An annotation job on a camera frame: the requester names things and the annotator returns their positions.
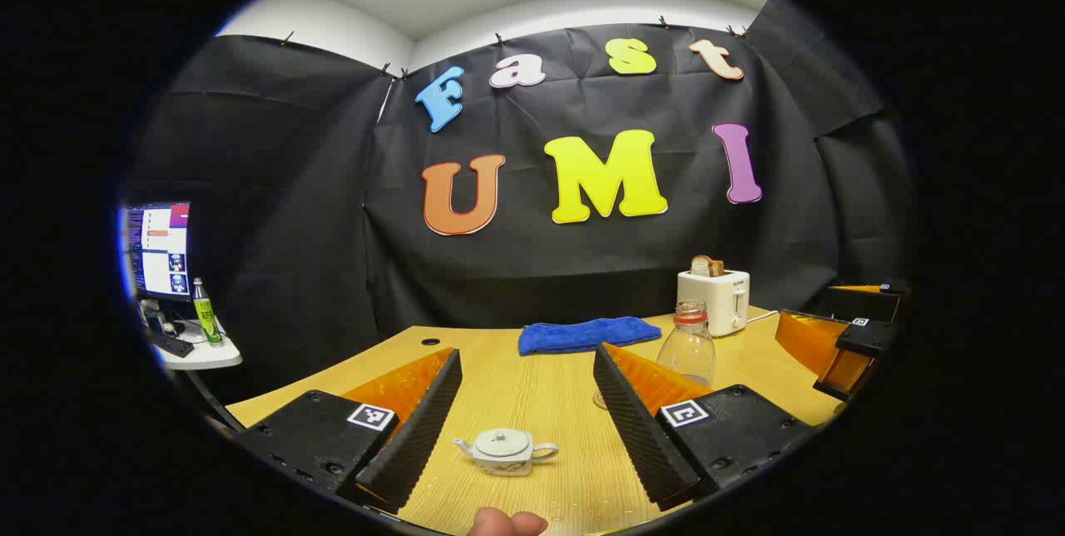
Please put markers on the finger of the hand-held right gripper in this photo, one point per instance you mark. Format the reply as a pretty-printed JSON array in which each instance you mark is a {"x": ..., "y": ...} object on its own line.
[
  {"x": 865, "y": 303},
  {"x": 869, "y": 338}
]

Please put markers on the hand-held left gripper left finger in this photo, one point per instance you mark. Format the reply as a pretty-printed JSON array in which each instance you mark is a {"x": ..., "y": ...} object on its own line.
[{"x": 416, "y": 436}]

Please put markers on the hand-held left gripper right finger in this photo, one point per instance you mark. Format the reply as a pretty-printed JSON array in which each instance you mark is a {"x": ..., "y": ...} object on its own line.
[{"x": 636, "y": 428}]

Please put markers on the clear round coaster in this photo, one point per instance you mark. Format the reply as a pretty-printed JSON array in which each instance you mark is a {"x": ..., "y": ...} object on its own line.
[{"x": 599, "y": 399}]

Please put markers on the clear plastic water bottle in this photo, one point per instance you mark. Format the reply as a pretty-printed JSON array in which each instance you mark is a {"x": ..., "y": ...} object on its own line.
[{"x": 686, "y": 349}]

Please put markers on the green drink bottle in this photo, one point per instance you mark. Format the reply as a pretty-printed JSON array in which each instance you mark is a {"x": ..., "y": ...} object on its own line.
[{"x": 206, "y": 315}]

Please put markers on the blue towel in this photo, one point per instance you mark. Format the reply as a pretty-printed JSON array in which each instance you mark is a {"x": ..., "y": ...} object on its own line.
[{"x": 586, "y": 334}]

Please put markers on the white toaster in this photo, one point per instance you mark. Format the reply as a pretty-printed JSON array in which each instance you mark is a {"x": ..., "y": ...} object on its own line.
[{"x": 711, "y": 303}]

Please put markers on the bread slice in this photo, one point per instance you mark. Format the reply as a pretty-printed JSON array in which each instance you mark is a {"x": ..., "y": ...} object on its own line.
[{"x": 707, "y": 266}]

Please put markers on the white side table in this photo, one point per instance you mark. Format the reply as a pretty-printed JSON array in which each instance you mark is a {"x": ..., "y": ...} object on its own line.
[{"x": 208, "y": 355}]

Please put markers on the black backdrop cloth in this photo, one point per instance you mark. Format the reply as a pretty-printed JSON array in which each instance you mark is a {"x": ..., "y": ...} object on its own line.
[{"x": 333, "y": 228}]

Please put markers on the black keyboard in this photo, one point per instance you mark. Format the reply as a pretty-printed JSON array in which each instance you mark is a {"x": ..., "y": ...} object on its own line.
[{"x": 170, "y": 344}]

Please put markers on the computer monitor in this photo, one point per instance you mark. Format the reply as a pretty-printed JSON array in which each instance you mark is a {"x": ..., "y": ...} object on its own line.
[{"x": 158, "y": 249}]

